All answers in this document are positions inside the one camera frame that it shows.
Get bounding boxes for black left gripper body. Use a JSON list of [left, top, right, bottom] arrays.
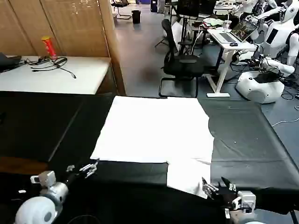
[[60, 171, 86, 188]]

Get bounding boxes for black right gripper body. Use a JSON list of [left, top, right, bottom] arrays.
[[210, 185, 238, 209]]

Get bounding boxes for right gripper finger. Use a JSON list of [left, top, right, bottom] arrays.
[[221, 176, 237, 192], [201, 176, 218, 197]]

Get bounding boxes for white printed shirt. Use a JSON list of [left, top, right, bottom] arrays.
[[90, 95, 215, 199]]

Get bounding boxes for black tablecloth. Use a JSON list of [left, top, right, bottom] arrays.
[[48, 94, 299, 224]]

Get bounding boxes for white side table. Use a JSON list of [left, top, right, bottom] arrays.
[[0, 55, 112, 95]]

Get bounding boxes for white humanoid robot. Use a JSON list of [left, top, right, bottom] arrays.
[[235, 0, 299, 105]]

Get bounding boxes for red chips can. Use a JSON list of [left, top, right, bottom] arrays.
[[41, 35, 58, 60]]

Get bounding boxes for black office chair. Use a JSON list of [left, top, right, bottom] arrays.
[[158, 19, 208, 98]]

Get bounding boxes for white standing desk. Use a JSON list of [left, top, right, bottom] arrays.
[[202, 27, 258, 98]]

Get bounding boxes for wooden folding screen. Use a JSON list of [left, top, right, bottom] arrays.
[[0, 0, 127, 96]]

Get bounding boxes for open silver laptop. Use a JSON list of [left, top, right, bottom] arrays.
[[218, 18, 259, 44]]

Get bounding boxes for black waste bin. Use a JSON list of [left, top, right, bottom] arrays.
[[131, 9, 142, 24]]

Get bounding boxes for pile of clothes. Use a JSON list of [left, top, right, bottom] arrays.
[[202, 18, 224, 29]]

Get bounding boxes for black cantilever chair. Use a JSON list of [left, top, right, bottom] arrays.
[[110, 0, 133, 20]]

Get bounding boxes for black monitor on stand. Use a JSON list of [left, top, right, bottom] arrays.
[[176, 0, 201, 19]]

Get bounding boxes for white floor cable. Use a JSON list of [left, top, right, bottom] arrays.
[[271, 113, 299, 128]]

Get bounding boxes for tangled black cables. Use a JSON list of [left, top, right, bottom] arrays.
[[24, 56, 77, 79]]

